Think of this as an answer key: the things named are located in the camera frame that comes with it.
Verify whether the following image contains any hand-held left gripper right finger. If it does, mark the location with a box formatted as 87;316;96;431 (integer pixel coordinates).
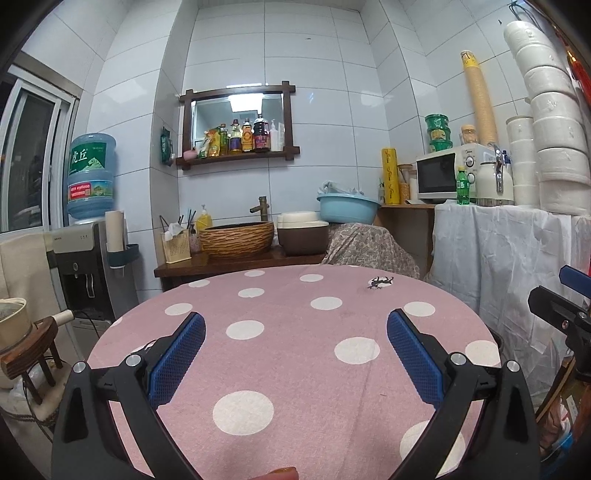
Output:
386;309;542;480

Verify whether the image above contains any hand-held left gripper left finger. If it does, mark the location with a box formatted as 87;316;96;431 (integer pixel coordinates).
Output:
52;311;206;480

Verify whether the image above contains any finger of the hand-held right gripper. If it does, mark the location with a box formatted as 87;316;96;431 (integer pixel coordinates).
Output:
558;265;591;297
527;285;591;333

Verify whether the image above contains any person's left hand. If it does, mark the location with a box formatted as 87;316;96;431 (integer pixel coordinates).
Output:
257;466;299;480

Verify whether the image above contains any white cloth cover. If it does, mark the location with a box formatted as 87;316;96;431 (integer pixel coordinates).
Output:
424;200;591;409

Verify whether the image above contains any brown cardboard box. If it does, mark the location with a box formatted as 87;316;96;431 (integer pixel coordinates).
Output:
538;385;585;460

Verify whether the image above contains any dark wooden counter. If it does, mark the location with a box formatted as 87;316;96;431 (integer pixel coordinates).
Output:
154;250;329;292

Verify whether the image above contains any beige utensil basket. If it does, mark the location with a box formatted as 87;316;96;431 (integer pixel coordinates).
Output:
160;214;193;264

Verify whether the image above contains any teal holder tray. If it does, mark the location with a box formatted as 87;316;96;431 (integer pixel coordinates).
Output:
106;243;140;269

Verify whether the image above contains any floral cloth cover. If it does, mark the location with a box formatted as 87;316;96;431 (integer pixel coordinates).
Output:
322;222;422;281

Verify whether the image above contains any pink polka-dot tablecloth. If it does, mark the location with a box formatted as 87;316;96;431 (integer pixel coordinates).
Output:
85;264;502;480

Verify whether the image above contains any wooden shelf unit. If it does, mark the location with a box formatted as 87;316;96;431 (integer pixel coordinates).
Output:
373;202;437;278

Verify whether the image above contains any white electric kettle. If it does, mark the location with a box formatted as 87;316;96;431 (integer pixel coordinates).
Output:
475;147;515;208

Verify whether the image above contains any stack of small white bowls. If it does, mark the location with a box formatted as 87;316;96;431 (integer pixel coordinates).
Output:
505;115;541;207

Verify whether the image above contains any water dispenser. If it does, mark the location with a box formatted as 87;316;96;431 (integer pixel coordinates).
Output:
43;220;117;325

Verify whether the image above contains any woven basket sink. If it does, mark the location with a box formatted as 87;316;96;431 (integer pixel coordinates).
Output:
198;221;275;260

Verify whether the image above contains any green soda bottle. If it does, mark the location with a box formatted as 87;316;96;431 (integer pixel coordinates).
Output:
455;165;471;206

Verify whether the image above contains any small wooden stool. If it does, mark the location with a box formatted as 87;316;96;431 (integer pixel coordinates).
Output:
0;317;66;405

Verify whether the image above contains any stack of large white bowls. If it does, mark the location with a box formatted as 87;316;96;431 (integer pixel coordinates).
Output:
503;20;591;216

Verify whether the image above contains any light blue plastic basin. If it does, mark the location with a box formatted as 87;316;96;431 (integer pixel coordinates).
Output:
316;193;382;225

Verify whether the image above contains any brown bin with white lid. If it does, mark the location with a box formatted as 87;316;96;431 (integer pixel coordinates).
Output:
276;211;330;256

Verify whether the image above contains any beige bowl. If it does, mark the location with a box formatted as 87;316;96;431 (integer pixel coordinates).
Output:
0;297;29;352

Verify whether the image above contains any bronze faucet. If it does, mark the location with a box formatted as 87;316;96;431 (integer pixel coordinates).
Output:
249;196;270;225

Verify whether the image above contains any white microwave oven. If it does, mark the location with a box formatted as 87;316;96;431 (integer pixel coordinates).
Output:
415;143;498;202

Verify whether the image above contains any glass storage jar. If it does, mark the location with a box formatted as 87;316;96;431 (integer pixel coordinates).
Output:
397;163;417;204

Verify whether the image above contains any yellow film roll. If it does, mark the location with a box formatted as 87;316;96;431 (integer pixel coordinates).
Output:
380;147;400;206

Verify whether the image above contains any grey cloth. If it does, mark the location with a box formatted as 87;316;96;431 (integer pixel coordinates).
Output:
317;181;366;197

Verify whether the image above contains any stack of green noodle cups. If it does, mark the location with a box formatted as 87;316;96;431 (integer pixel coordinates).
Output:
424;113;454;153

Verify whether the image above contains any blue water jug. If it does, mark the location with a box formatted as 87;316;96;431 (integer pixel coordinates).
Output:
66;132;119;220

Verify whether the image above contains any stack of beige paper cups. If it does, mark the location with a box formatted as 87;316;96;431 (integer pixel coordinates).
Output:
459;50;500;147

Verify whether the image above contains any dark soy sauce bottle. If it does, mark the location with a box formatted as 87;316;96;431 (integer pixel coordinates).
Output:
253;114;271;152

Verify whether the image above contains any wooden framed mirror shelf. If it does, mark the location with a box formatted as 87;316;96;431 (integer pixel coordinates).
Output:
177;82;301;171

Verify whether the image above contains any sliding window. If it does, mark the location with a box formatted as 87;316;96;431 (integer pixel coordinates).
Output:
0;64;78;237

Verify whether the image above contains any green wall packet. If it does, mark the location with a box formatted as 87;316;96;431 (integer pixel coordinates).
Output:
160;126;175;166

